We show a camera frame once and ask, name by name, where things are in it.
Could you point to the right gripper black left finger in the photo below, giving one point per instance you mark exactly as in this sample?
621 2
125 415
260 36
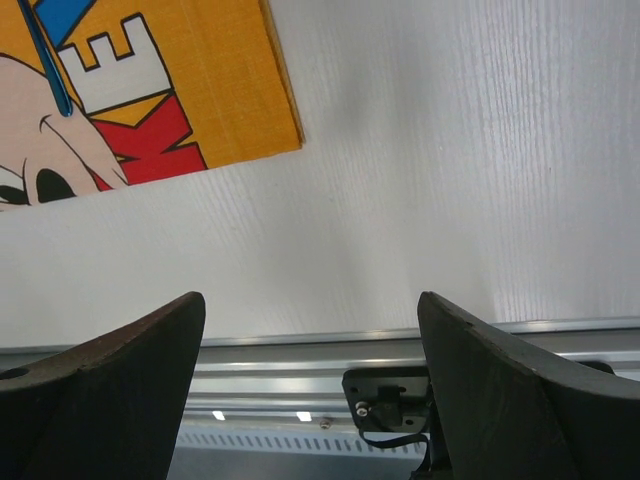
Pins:
109 408

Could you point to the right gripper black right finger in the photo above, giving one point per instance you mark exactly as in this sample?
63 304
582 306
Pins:
512 410

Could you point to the blue metal spoon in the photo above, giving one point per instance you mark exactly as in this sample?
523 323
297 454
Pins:
60 93

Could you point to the orange cartoon mouse placemat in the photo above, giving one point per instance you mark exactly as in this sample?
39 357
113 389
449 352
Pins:
159 88

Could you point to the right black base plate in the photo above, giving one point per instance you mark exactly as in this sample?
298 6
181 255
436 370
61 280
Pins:
389 399

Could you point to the slotted grey cable duct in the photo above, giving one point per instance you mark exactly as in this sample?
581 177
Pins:
326 444

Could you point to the aluminium mounting rail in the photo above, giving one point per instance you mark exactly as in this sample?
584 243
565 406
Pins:
295 381

